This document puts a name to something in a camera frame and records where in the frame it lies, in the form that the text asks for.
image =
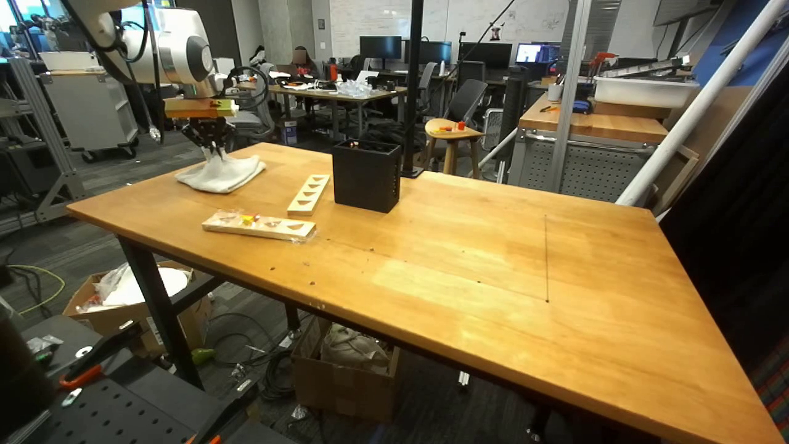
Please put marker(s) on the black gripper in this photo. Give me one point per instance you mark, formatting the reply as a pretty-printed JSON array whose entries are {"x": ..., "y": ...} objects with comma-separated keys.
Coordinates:
[{"x": 207, "y": 132}]

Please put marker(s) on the white towel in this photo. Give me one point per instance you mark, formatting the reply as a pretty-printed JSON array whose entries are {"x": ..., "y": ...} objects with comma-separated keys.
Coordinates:
[{"x": 224, "y": 174}]

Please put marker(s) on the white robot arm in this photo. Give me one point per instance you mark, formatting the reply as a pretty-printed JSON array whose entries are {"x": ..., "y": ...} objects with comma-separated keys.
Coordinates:
[{"x": 166, "y": 58}]

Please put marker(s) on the black box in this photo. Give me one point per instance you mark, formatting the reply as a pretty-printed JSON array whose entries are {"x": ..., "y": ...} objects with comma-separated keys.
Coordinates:
[{"x": 367, "y": 175}]

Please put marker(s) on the cardboard box with white bag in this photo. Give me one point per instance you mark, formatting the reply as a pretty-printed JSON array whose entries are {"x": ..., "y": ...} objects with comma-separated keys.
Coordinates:
[{"x": 109, "y": 300}]

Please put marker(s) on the cardboard box under table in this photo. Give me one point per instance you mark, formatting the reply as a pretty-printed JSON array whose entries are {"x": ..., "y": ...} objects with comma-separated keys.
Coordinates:
[{"x": 346, "y": 374}]

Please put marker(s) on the plain wooden puzzle board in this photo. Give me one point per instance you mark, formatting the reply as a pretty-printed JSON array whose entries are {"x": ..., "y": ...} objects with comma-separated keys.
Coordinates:
[{"x": 309, "y": 194}]

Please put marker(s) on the wooden puzzle board with triangle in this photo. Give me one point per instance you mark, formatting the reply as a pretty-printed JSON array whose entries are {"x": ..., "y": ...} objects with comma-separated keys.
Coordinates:
[{"x": 272, "y": 227}]

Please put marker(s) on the round wooden stool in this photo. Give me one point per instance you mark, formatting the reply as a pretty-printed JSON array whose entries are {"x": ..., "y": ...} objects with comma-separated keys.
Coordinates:
[{"x": 452, "y": 133}]

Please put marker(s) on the grey office chair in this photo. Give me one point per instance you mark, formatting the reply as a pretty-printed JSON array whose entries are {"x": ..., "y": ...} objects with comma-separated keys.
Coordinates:
[{"x": 464, "y": 100}]

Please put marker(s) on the white diagonal pole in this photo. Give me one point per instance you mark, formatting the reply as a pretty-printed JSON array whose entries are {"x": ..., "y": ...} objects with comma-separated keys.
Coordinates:
[{"x": 706, "y": 98}]

